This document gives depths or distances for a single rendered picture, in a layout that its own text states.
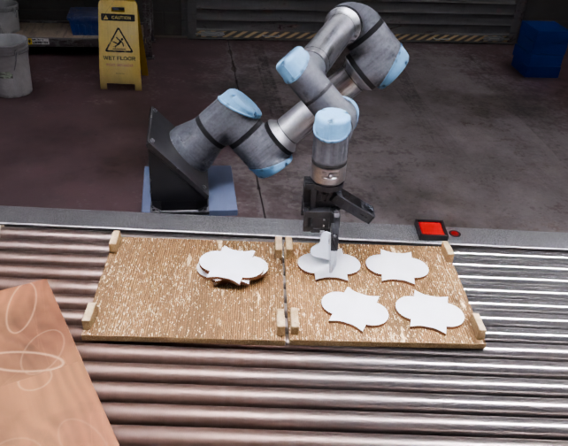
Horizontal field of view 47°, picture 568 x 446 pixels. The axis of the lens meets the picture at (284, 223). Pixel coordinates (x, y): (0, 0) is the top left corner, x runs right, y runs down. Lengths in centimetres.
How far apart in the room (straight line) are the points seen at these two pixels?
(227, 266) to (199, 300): 10
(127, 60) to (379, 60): 336
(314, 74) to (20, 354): 79
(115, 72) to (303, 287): 368
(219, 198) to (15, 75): 319
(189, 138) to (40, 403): 95
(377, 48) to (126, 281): 86
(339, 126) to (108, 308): 61
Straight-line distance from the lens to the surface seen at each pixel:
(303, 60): 142
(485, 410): 134
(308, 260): 155
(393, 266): 157
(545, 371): 146
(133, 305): 144
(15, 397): 115
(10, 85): 496
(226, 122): 182
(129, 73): 496
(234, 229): 170
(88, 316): 138
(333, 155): 136
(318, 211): 143
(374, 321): 141
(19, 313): 130
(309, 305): 144
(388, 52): 177
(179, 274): 151
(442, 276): 159
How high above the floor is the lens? 186
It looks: 33 degrees down
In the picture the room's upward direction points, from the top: 4 degrees clockwise
